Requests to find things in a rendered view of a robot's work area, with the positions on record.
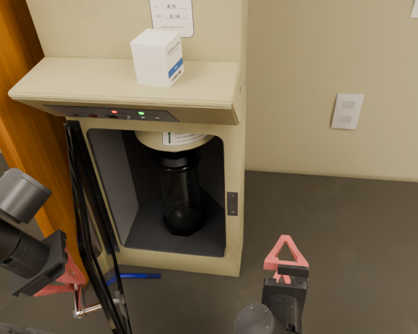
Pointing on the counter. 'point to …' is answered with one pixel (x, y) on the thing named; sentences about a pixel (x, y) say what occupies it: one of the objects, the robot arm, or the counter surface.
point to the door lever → (82, 303)
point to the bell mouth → (172, 140)
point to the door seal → (90, 235)
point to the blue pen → (139, 276)
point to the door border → (89, 249)
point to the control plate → (114, 112)
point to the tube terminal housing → (85, 21)
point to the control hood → (134, 89)
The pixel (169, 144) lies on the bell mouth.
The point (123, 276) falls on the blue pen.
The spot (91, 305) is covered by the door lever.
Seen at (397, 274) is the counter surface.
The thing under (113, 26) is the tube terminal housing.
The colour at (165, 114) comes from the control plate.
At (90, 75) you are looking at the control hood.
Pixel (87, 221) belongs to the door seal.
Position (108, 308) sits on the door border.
